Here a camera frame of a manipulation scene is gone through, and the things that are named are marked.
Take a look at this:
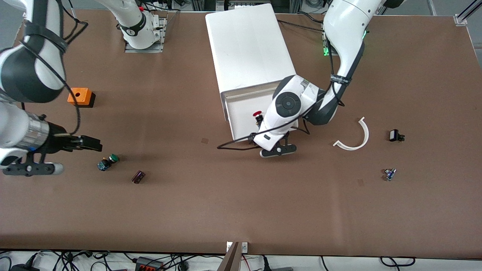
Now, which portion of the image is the white shallow cabinet drawer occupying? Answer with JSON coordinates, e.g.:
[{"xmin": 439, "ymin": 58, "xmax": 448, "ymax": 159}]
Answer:
[{"xmin": 225, "ymin": 85, "xmax": 300, "ymax": 141}]

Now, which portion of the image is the green push button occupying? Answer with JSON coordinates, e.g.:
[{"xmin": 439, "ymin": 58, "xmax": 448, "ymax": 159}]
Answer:
[{"xmin": 97, "ymin": 154, "xmax": 119, "ymax": 172}]

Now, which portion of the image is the white drawer cabinet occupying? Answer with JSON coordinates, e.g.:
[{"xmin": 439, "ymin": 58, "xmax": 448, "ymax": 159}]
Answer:
[{"xmin": 205, "ymin": 3, "xmax": 297, "ymax": 121}]

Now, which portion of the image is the orange box with hole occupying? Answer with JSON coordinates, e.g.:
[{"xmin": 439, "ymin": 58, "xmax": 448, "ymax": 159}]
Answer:
[{"xmin": 67, "ymin": 87, "xmax": 96, "ymax": 108}]

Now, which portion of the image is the white curved plastic strip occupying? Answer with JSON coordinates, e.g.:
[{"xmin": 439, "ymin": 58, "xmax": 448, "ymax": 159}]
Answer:
[{"xmin": 333, "ymin": 117, "xmax": 370, "ymax": 151}]

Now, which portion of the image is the black red power strip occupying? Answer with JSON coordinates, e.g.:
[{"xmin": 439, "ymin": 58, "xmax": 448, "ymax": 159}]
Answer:
[{"xmin": 136, "ymin": 257, "xmax": 165, "ymax": 271}]

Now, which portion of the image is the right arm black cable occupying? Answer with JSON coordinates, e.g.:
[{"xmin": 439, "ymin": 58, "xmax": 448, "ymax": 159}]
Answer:
[{"xmin": 19, "ymin": 0, "xmax": 89, "ymax": 136}]

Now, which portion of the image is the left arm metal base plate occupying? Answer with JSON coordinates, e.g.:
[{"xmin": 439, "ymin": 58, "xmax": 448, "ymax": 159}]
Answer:
[{"xmin": 323, "ymin": 30, "xmax": 339, "ymax": 57}]

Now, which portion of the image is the black base supply cable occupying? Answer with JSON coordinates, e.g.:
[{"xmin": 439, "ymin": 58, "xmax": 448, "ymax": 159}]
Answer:
[{"xmin": 278, "ymin": 11, "xmax": 328, "ymax": 33}]

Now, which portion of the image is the brown wooden post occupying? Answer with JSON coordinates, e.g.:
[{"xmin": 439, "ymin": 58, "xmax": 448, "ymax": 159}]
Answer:
[{"xmin": 218, "ymin": 242, "xmax": 242, "ymax": 271}]

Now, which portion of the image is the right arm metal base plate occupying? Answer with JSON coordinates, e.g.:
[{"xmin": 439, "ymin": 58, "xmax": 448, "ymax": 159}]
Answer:
[{"xmin": 124, "ymin": 17, "xmax": 167, "ymax": 53}]

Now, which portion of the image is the black cable loop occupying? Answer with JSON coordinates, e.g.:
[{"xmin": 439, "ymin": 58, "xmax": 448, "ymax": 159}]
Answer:
[{"xmin": 380, "ymin": 257, "xmax": 416, "ymax": 268}]

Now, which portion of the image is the aluminium frame profile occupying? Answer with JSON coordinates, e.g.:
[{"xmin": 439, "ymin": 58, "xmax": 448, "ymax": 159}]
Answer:
[{"xmin": 454, "ymin": 0, "xmax": 482, "ymax": 25}]

